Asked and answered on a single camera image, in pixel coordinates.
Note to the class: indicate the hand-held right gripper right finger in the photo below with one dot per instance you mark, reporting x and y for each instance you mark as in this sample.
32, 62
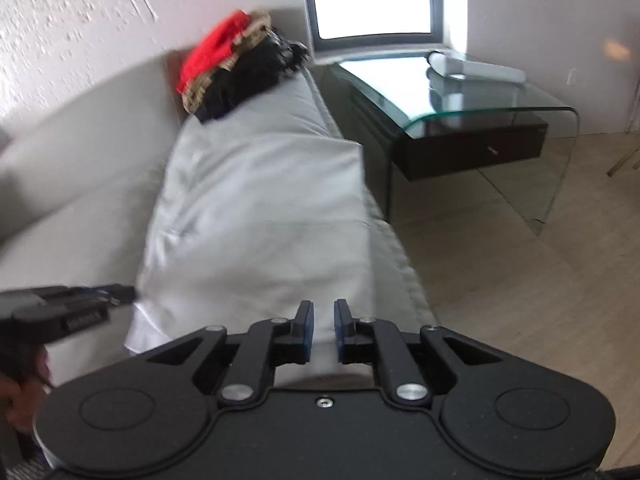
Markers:
340, 332

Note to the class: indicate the black folded garment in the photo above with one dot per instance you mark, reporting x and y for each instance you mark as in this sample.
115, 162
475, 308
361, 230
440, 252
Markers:
250, 80

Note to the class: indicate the window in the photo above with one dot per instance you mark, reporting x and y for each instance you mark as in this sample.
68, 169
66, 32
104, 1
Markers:
375, 0

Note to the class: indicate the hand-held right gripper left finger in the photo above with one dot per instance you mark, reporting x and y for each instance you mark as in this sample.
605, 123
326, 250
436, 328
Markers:
308, 332

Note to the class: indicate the red folded garment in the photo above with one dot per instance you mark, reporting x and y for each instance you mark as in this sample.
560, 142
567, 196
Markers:
207, 55

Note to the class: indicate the tan folded garment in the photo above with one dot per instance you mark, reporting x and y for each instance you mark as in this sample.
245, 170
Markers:
235, 47

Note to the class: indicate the white handheld device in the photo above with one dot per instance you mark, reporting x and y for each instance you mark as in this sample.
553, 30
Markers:
475, 67

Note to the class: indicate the glass side table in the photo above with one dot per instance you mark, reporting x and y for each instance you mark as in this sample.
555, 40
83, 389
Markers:
450, 150

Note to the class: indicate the grey sofa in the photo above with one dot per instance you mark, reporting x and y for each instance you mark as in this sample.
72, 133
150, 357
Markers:
75, 185

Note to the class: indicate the gold metal chair leg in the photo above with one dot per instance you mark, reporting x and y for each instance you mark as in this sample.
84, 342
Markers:
625, 160

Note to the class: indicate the white wall outlet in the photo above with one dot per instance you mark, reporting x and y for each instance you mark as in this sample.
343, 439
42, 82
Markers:
571, 77

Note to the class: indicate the white sheet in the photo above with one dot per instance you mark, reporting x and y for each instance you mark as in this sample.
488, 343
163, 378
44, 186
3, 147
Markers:
260, 220

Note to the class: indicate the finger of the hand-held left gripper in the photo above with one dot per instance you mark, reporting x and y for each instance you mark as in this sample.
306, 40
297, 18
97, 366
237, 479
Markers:
117, 294

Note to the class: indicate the person's left hand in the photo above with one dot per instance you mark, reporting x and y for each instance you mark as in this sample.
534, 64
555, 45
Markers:
25, 400

